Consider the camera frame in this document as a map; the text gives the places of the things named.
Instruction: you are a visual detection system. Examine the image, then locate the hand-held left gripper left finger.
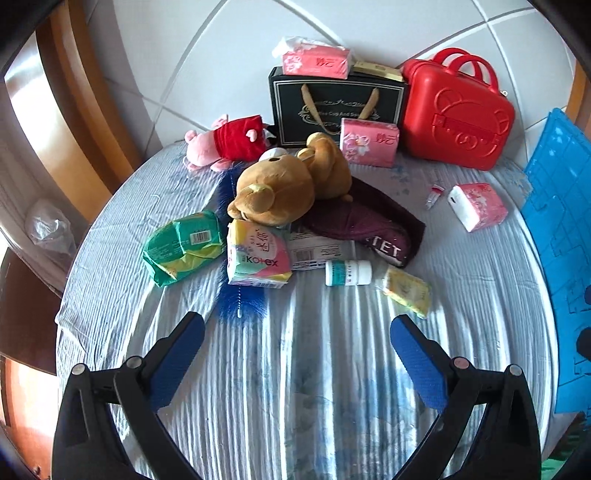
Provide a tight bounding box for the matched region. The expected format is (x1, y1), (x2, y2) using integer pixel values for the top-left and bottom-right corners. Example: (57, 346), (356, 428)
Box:
(52, 311), (206, 480)

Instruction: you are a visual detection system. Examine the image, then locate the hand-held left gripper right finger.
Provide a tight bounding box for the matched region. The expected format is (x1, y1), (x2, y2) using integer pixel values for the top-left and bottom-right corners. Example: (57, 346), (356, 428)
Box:
(390, 314), (542, 480)

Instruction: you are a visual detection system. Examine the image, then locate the yellow packet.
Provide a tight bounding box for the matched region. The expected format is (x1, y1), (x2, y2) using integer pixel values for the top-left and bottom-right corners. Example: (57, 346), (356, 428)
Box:
(376, 267), (432, 319)

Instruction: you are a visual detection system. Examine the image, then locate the white medicine bottle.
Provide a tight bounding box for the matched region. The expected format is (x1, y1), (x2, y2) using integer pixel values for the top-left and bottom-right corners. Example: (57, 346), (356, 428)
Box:
(325, 259), (373, 287)

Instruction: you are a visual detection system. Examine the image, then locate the green plastic packet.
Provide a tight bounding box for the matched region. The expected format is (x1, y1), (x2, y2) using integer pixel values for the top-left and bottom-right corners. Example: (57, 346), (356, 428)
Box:
(142, 210), (229, 288)

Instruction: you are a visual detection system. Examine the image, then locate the pink sanitary pad packet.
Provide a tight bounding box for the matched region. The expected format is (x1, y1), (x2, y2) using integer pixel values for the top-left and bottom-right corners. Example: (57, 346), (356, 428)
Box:
(226, 219), (294, 291)

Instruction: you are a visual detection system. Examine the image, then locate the white blue-print packet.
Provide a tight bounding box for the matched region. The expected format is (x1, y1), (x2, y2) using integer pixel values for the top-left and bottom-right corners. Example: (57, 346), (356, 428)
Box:
(288, 226), (356, 271)

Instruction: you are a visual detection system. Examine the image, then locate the maroon knit cap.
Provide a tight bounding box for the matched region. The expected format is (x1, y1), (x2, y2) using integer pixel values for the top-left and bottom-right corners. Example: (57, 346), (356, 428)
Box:
(302, 178), (426, 268)

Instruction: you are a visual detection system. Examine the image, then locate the pink tissue pack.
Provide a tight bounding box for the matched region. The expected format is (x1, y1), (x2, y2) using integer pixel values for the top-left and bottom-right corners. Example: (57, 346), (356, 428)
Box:
(447, 183), (509, 232)
(272, 37), (354, 79)
(340, 117), (400, 168)

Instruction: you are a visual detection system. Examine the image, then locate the brown teddy bear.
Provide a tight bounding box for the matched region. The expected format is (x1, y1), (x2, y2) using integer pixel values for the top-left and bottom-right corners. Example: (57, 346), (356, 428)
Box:
(228, 132), (355, 227)

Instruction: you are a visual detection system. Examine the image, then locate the blue plastic crate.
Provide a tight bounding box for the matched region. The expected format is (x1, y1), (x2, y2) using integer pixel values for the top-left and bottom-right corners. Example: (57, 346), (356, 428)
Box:
(524, 108), (591, 414)

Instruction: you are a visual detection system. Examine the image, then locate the striped blue-white bed sheet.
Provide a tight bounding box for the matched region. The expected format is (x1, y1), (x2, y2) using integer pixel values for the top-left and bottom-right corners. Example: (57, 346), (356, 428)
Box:
(55, 138), (559, 480)

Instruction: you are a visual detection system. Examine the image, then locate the clear plastic bag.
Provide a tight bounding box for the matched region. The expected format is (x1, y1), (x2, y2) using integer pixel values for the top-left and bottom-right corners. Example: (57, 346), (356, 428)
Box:
(25, 199), (79, 257)

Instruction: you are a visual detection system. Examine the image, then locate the sealed pink tissue pack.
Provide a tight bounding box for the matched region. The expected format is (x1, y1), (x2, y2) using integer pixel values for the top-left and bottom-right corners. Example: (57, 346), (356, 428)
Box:
(340, 117), (400, 168)

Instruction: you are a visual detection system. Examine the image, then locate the pink pig plush toy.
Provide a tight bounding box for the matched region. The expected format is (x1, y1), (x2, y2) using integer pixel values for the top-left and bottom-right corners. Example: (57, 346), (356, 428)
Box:
(184, 114), (278, 172)

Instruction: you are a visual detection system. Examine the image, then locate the red bear-embossed suitcase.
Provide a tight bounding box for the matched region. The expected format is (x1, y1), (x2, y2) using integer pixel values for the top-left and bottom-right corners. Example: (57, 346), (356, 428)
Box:
(399, 47), (516, 171)

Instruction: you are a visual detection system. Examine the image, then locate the black gift bag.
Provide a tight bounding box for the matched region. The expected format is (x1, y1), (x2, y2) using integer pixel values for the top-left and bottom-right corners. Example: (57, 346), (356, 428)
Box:
(269, 67), (409, 148)

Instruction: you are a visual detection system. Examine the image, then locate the flat gold box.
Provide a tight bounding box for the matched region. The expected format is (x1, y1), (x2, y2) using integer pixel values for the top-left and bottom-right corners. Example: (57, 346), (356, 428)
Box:
(352, 61), (406, 85)

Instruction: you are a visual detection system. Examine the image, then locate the opened pink tissue pack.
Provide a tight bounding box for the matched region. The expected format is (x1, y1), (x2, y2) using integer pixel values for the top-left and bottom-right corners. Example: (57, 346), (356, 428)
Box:
(272, 37), (354, 79)

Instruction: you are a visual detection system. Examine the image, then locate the wooden headboard frame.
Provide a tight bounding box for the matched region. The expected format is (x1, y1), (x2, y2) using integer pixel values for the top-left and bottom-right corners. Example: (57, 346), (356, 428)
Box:
(4, 0), (144, 222)
(566, 60), (589, 121)

